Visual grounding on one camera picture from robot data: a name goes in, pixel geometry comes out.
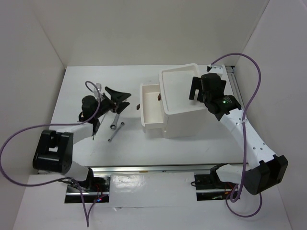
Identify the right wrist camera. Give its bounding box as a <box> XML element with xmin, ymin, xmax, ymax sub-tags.
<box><xmin>207</xmin><ymin>64</ymin><xmax>224</xmax><ymax>77</ymax></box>

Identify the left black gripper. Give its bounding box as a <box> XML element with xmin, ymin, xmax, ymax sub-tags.
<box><xmin>94</xmin><ymin>86</ymin><xmax>130</xmax><ymax>119</ymax></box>

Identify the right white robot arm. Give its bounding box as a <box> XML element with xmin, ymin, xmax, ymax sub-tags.
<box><xmin>189</xmin><ymin>73</ymin><xmax>288</xmax><ymax>195</ymax></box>

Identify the red handled screwdriver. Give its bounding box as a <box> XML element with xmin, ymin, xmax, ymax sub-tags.
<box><xmin>99</xmin><ymin>114</ymin><xmax>106</xmax><ymax>124</ymax></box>

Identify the white bottom drawer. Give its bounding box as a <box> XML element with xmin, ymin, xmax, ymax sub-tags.
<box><xmin>142</xmin><ymin>123</ymin><xmax>167</xmax><ymax>136</ymax></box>

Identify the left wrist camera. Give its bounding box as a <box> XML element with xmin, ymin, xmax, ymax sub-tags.
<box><xmin>93</xmin><ymin>83</ymin><xmax>102</xmax><ymax>99</ymax></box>

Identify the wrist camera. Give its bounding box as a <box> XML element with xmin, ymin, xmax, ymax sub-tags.
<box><xmin>93</xmin><ymin>83</ymin><xmax>102</xmax><ymax>99</ymax></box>
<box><xmin>207</xmin><ymin>64</ymin><xmax>224</xmax><ymax>77</ymax></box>

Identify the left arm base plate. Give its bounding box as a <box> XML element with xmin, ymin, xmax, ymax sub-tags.
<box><xmin>61</xmin><ymin>175</ymin><xmax>111</xmax><ymax>204</ymax></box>

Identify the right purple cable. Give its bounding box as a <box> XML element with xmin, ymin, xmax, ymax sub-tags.
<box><xmin>208</xmin><ymin>53</ymin><xmax>263</xmax><ymax>218</ymax></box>

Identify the short silver combination wrench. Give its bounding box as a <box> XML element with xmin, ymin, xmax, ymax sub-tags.
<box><xmin>108</xmin><ymin>122</ymin><xmax>125</xmax><ymax>142</ymax></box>

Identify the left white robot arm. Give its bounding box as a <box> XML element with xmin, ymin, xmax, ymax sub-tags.
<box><xmin>32</xmin><ymin>87</ymin><xmax>131</xmax><ymax>191</ymax></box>

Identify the long silver ratchet wrench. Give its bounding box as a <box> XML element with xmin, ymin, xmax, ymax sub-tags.
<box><xmin>110</xmin><ymin>114</ymin><xmax>120</xmax><ymax>130</ymax></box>

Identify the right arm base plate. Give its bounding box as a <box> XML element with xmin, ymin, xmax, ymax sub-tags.
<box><xmin>190</xmin><ymin>174</ymin><xmax>235</xmax><ymax>201</ymax></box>

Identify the white drawer cabinet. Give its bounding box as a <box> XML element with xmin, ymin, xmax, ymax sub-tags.
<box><xmin>159</xmin><ymin>63</ymin><xmax>207</xmax><ymax>138</ymax></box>

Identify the aluminium side rail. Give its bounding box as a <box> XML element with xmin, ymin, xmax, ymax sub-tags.
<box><xmin>225</xmin><ymin>66</ymin><xmax>245</xmax><ymax>107</ymax></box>

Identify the aluminium front rail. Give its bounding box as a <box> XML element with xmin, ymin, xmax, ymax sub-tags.
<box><xmin>92</xmin><ymin>164</ymin><xmax>216</xmax><ymax>175</ymax></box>

